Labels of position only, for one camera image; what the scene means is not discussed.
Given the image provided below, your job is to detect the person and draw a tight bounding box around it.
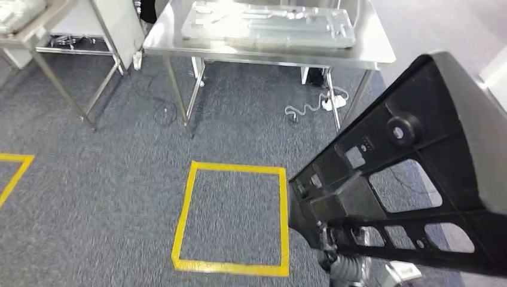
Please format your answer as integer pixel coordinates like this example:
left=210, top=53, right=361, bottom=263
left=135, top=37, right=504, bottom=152
left=138, top=0, right=158, bottom=24

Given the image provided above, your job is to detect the stainless steel side table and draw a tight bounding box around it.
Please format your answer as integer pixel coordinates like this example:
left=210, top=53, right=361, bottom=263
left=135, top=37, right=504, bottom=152
left=0, top=0, right=127, bottom=131

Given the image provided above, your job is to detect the white power strip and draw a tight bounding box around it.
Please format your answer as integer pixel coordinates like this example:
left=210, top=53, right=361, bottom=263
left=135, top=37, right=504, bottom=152
left=321, top=94, right=348, bottom=112

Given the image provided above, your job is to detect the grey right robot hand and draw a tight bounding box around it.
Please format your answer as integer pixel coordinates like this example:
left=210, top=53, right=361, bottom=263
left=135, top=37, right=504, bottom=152
left=315, top=221, right=341, bottom=271

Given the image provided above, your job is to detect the white partition board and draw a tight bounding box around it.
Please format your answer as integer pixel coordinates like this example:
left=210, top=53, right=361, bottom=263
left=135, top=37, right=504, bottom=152
left=88, top=0, right=146, bottom=71

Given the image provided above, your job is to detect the white cabinet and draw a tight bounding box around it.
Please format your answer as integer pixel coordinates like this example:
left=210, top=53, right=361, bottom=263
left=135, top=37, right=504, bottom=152
left=477, top=55, right=507, bottom=112

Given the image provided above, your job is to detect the black plastic frame part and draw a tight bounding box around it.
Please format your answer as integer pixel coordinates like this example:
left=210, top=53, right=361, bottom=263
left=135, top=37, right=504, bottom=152
left=288, top=50, right=507, bottom=278

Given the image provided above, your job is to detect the stainless steel workbench table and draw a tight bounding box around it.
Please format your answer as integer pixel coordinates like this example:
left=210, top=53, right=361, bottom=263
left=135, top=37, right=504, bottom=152
left=142, top=0, right=397, bottom=138

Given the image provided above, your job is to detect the grey stamped metal panel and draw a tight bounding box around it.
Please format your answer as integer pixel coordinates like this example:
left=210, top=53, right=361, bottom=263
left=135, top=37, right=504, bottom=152
left=0, top=0, right=47, bottom=35
left=181, top=0, right=356, bottom=50

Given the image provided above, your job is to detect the chrome stool base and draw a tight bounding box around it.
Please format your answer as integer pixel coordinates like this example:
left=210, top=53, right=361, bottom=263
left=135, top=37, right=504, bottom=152
left=49, top=35, right=97, bottom=51

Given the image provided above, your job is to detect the white coiled cable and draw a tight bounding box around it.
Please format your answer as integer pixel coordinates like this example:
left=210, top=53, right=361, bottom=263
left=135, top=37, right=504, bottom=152
left=284, top=86, right=350, bottom=123

